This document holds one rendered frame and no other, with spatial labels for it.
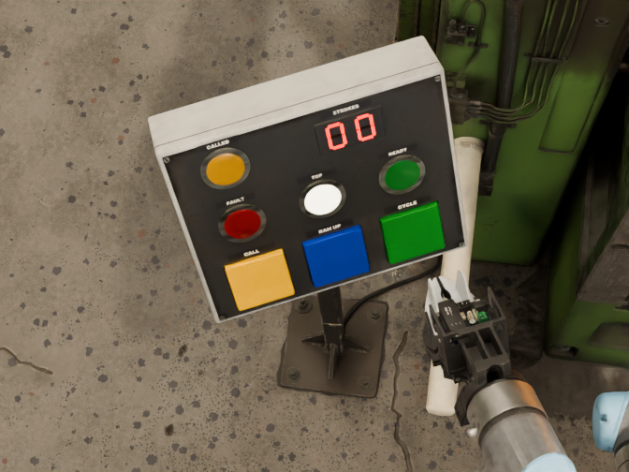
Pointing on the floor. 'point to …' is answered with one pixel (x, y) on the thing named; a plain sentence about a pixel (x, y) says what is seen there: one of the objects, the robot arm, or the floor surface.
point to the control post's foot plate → (318, 354)
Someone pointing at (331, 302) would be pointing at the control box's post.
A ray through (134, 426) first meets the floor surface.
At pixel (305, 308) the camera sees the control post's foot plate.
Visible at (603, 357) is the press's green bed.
